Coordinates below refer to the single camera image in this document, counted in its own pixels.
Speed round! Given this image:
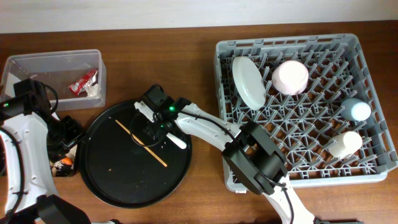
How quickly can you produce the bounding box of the red snack wrapper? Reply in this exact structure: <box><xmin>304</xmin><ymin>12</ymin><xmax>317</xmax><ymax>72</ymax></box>
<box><xmin>68</xmin><ymin>69</ymin><xmax>98</xmax><ymax>96</ymax></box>

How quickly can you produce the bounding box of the round black tray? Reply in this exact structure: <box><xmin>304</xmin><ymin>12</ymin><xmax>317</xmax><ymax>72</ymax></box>
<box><xmin>78</xmin><ymin>100</ymin><xmax>192</xmax><ymax>208</ymax></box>

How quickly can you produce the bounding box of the grey plate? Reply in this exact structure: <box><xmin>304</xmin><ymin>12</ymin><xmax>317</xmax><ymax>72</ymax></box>
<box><xmin>232</xmin><ymin>57</ymin><xmax>266</xmax><ymax>110</ymax></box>

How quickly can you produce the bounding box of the blue cup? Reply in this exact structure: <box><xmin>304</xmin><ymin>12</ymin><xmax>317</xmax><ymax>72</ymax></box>
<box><xmin>341</xmin><ymin>98</ymin><xmax>371</xmax><ymax>121</ymax></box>

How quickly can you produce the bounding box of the wooden chopstick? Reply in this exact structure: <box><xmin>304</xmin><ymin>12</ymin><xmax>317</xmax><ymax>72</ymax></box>
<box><xmin>115</xmin><ymin>120</ymin><xmax>168</xmax><ymax>167</ymax></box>

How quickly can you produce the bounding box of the grey dishwasher rack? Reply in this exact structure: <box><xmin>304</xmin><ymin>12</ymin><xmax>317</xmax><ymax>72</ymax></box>
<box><xmin>214</xmin><ymin>34</ymin><xmax>397</xmax><ymax>187</ymax></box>

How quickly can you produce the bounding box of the small white cup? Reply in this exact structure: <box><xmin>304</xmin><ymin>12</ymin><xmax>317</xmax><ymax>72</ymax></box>
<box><xmin>328</xmin><ymin>131</ymin><xmax>363</xmax><ymax>159</ymax></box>

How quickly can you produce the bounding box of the pink bowl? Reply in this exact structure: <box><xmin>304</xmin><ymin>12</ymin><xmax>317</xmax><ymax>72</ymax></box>
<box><xmin>272</xmin><ymin>60</ymin><xmax>309</xmax><ymax>95</ymax></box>

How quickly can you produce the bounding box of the white plastic fork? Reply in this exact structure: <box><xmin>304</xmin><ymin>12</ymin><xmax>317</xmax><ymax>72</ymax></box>
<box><xmin>166</xmin><ymin>133</ymin><xmax>187</xmax><ymax>149</ymax></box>

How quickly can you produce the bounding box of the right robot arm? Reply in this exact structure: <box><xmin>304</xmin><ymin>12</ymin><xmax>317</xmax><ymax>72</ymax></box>
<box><xmin>134</xmin><ymin>85</ymin><xmax>316</xmax><ymax>224</ymax></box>

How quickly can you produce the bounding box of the white tissue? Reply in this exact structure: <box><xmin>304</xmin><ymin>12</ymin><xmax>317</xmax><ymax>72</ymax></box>
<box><xmin>85</xmin><ymin>84</ymin><xmax>100</xmax><ymax>97</ymax></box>

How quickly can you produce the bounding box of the clear plastic bin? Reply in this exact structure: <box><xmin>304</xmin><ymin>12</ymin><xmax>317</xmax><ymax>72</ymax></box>
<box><xmin>1</xmin><ymin>49</ymin><xmax>106</xmax><ymax>111</ymax></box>

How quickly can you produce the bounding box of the orange carrot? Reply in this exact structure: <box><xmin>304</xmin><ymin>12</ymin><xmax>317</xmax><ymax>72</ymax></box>
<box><xmin>60</xmin><ymin>157</ymin><xmax>73</xmax><ymax>166</ymax></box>

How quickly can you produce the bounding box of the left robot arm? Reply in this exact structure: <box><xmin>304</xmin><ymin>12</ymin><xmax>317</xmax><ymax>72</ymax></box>
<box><xmin>1</xmin><ymin>79</ymin><xmax>90</xmax><ymax>223</ymax></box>

